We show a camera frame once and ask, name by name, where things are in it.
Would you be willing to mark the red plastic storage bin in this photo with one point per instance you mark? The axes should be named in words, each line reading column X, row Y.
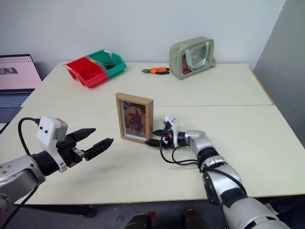
column 89, row 71

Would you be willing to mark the green pouch tag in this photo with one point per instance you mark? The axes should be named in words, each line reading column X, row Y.
column 214, row 62

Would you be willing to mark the grey partition panel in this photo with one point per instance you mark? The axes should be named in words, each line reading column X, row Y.
column 283, row 71

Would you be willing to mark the olive transparent zip pouch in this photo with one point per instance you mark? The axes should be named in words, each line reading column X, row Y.
column 183, row 59

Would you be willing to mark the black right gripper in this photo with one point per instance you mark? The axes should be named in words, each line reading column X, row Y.
column 167, row 140

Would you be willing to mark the wooden picture frame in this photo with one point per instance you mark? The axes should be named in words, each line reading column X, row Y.
column 133, row 119

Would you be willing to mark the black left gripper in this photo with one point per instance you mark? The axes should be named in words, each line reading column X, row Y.
column 69, row 152

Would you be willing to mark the small parts in green bin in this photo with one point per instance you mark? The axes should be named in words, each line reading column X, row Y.
column 109, row 65

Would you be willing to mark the green plastic storage bin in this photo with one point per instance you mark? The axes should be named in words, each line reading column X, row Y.
column 114, row 65

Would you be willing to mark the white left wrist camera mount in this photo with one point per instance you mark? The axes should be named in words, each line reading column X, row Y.
column 46, row 131

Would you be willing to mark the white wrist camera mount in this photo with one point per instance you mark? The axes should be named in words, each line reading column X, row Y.
column 46, row 131
column 175, row 130

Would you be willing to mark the dark rounded shape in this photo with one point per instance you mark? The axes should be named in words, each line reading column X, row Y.
column 139, row 221

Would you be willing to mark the open laptop computer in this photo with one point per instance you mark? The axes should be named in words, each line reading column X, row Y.
column 16, row 76

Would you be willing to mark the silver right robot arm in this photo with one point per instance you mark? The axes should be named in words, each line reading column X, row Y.
column 228, row 181

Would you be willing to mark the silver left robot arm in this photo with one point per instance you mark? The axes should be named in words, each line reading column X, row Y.
column 16, row 171

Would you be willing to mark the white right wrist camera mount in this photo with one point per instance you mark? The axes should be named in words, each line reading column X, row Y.
column 175, row 130

